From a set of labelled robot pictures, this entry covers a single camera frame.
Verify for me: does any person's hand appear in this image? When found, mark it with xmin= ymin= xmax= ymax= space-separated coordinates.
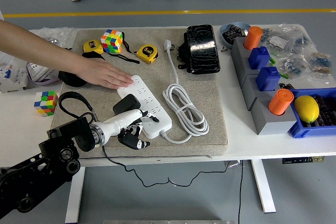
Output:
xmin=78 ymin=58 xmax=134 ymax=90

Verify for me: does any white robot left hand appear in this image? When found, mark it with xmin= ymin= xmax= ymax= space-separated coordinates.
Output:
xmin=99 ymin=108 xmax=160 ymax=151

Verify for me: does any black power adapter plug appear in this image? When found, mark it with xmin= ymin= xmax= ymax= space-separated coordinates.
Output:
xmin=112 ymin=93 xmax=140 ymax=114

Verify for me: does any black adapter cord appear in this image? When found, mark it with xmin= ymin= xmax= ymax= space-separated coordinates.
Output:
xmin=101 ymin=145 xmax=229 ymax=187

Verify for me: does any white power strip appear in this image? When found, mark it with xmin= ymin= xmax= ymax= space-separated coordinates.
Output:
xmin=117 ymin=74 xmax=173 ymax=138

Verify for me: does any small yellow tape measure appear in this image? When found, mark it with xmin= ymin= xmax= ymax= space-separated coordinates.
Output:
xmin=82 ymin=39 xmax=105 ymax=55

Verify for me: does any large colourful puzzle cube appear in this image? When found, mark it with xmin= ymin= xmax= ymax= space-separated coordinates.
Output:
xmin=100 ymin=29 xmax=124 ymax=54

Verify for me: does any black cloth pouch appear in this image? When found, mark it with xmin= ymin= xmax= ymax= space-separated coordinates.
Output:
xmin=58 ymin=51 xmax=106 ymax=88

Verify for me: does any yellow tape measure 5m print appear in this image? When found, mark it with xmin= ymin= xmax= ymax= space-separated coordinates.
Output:
xmin=136 ymin=45 xmax=159 ymax=64

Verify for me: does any clear bag of metal parts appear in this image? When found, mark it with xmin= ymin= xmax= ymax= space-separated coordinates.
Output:
xmin=34 ymin=26 xmax=78 ymax=50

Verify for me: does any small colourful puzzle cube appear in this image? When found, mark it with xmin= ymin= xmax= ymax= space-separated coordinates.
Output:
xmin=34 ymin=90 xmax=59 ymax=118

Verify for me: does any large white socket panel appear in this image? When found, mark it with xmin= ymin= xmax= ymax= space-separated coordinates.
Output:
xmin=27 ymin=62 xmax=53 ymax=80

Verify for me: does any white table leg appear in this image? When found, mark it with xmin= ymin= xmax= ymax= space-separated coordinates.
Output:
xmin=65 ymin=167 xmax=86 ymax=224
xmin=250 ymin=159 xmax=277 ymax=214

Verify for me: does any grey-brown mat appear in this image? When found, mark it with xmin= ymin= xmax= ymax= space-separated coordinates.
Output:
xmin=46 ymin=27 xmax=228 ymax=159

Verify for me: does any white circuit breaker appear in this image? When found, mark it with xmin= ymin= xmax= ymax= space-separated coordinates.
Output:
xmin=0 ymin=65 xmax=28 ymax=93

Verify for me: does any glossy black case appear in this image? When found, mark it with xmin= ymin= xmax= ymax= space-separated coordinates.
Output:
xmin=186 ymin=24 xmax=221 ymax=74

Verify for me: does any black electronic modules pile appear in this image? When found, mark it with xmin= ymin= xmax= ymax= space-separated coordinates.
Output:
xmin=223 ymin=24 xmax=249 ymax=45

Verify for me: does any grey holder block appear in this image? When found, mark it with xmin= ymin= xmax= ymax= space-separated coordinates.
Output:
xmin=240 ymin=73 xmax=283 ymax=112
xmin=250 ymin=95 xmax=300 ymax=136
xmin=230 ymin=37 xmax=263 ymax=88

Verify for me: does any blue bowl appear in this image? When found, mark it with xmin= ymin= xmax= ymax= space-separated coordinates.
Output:
xmin=219 ymin=22 xmax=252 ymax=50

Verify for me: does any blue block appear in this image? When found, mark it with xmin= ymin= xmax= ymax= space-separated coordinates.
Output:
xmin=256 ymin=66 xmax=281 ymax=92
xmin=248 ymin=46 xmax=271 ymax=70

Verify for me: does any orange cylinder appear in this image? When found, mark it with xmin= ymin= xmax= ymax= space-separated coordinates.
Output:
xmin=268 ymin=89 xmax=294 ymax=116
xmin=244 ymin=26 xmax=264 ymax=50

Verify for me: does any clear bag with white label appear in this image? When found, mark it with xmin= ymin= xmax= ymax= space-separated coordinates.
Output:
xmin=264 ymin=24 xmax=313 ymax=54

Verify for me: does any blue storage bin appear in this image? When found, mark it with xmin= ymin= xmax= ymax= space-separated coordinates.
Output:
xmin=287 ymin=87 xmax=336 ymax=140

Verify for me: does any black table control panel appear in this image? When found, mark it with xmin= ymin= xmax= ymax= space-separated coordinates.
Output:
xmin=282 ymin=157 xmax=326 ymax=164

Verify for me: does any yellow lemon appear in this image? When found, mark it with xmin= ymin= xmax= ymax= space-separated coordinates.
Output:
xmin=293 ymin=95 xmax=320 ymax=124

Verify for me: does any clear bag of resistors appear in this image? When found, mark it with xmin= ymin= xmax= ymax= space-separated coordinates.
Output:
xmin=278 ymin=50 xmax=336 ymax=86

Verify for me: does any dark capacitors pile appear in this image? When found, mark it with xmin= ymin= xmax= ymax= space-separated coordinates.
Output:
xmin=313 ymin=94 xmax=336 ymax=127

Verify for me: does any black wrist strap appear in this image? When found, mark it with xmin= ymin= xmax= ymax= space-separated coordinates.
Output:
xmin=106 ymin=31 xmax=141 ymax=65

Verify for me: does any white power strip cable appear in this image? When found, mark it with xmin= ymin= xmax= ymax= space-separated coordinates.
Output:
xmin=159 ymin=39 xmax=210 ymax=145

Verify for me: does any black strapped pouch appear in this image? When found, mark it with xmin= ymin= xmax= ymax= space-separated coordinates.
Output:
xmin=176 ymin=32 xmax=192 ymax=72

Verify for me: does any metal table bracket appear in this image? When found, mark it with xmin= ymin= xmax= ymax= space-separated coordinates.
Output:
xmin=225 ymin=160 xmax=244 ymax=168

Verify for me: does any black hanging cable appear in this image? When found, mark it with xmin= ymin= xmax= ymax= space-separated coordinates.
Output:
xmin=237 ymin=161 xmax=244 ymax=224

